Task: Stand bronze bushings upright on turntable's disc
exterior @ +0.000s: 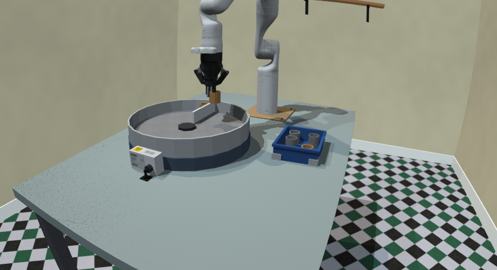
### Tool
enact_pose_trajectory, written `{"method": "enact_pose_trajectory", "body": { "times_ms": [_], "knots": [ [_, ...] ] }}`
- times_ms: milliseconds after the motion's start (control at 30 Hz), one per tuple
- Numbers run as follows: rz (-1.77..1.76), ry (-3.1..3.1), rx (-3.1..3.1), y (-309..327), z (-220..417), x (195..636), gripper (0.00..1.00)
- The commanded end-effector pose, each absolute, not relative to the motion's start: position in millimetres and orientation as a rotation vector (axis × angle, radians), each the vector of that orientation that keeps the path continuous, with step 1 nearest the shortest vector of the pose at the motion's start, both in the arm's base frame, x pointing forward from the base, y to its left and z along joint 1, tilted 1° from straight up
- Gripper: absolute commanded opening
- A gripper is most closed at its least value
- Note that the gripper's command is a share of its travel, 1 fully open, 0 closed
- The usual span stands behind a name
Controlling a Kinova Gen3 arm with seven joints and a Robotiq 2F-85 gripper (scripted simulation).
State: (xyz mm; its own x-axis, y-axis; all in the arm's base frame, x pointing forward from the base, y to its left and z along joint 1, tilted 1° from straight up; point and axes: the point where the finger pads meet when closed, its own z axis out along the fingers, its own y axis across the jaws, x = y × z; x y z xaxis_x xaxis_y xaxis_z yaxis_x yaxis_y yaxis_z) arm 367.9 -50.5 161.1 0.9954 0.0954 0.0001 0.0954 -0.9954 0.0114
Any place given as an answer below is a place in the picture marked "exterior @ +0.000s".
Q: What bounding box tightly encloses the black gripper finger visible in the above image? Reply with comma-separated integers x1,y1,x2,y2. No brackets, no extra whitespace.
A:
194,67,211,97
210,67,229,92

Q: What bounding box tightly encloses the grey round turntable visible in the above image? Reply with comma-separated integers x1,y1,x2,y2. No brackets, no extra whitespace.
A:
128,99,251,181

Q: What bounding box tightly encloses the grey metal sleeve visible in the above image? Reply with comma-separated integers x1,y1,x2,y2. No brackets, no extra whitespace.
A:
285,136,297,146
289,130,300,144
308,133,319,148

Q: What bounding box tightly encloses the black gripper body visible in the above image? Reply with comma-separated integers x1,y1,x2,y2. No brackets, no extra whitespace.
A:
200,52,223,77

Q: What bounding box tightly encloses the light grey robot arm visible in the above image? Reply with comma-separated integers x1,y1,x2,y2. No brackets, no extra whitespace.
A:
191,0,279,114

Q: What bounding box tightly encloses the blue crate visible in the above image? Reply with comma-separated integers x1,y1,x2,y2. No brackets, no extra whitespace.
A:
272,125,327,167

